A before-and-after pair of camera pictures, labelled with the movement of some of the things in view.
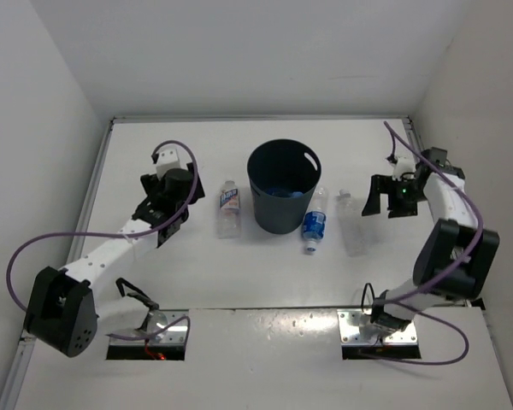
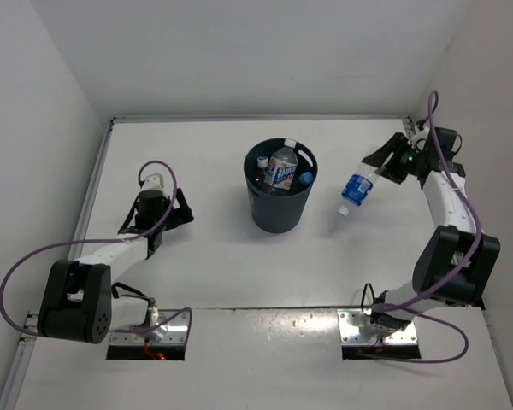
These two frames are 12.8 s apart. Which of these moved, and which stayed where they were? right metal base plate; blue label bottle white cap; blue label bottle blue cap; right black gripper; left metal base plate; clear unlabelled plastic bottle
Moved: blue label bottle blue cap; right black gripper; clear unlabelled plastic bottle; blue label bottle white cap
Stayed: right metal base plate; left metal base plate
